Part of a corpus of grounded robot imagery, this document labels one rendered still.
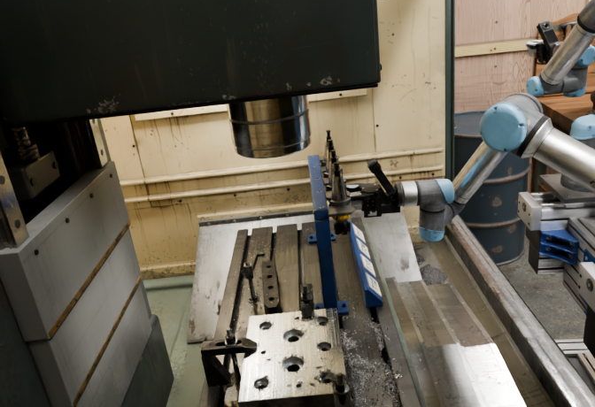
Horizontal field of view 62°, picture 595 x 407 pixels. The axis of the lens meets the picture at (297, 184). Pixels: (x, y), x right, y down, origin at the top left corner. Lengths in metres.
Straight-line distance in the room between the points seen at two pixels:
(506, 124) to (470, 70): 2.53
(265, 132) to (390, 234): 1.25
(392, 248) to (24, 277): 1.44
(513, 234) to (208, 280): 2.05
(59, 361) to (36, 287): 0.16
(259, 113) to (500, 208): 2.49
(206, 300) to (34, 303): 1.09
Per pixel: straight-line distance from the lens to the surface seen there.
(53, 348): 1.04
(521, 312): 1.66
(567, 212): 1.91
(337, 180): 1.32
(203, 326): 1.93
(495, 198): 3.20
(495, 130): 1.31
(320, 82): 0.84
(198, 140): 2.08
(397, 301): 1.76
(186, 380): 1.78
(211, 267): 2.06
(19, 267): 0.95
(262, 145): 0.92
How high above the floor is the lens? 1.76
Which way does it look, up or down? 21 degrees down
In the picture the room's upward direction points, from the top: 7 degrees counter-clockwise
